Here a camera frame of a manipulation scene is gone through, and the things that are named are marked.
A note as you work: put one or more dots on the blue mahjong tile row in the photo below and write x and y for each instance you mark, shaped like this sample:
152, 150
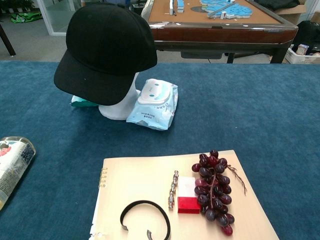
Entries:
180, 6

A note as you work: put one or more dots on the blue carpet table mat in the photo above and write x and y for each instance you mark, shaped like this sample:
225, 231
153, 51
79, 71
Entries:
237, 105

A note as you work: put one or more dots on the glass door white frame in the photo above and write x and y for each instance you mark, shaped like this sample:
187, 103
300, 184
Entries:
47, 22

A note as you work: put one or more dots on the cardboard box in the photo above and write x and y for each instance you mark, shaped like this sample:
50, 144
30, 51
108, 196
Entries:
292, 12

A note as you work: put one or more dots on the teal green packet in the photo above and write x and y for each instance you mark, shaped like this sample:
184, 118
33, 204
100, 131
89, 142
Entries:
80, 103

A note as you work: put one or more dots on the small red box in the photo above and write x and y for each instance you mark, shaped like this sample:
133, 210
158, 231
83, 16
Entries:
188, 205

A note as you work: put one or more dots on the black baseball cap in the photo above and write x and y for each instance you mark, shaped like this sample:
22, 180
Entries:
105, 50

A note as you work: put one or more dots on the green potted plants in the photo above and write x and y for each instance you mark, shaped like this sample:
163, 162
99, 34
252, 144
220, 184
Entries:
15, 5

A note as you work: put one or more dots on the white foam mannequin head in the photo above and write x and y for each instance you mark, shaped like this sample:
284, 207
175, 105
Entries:
115, 112

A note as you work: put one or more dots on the green bag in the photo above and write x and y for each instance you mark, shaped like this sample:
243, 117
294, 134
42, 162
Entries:
25, 18

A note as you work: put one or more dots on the light blue wet wipes pack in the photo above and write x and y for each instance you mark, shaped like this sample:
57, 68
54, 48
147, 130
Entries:
155, 105

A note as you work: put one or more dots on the printed snack bag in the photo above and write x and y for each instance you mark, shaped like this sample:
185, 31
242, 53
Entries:
12, 165

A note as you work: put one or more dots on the purple grape bunch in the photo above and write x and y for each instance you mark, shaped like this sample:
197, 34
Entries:
215, 190

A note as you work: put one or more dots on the brown wooden mahjong table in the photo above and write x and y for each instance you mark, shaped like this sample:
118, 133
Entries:
225, 32

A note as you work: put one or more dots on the blue mahjong tile pile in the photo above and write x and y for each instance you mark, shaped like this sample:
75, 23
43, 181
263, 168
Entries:
232, 10

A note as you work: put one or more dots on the dark table leg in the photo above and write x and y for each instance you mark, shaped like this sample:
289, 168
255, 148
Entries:
7, 41

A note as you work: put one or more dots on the white plastic crate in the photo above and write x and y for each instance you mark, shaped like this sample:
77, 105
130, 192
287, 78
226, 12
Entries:
300, 57

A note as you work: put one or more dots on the black bag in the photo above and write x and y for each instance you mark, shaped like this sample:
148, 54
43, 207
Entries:
308, 32

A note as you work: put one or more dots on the black open headband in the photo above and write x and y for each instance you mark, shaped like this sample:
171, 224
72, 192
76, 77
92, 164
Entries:
165, 215

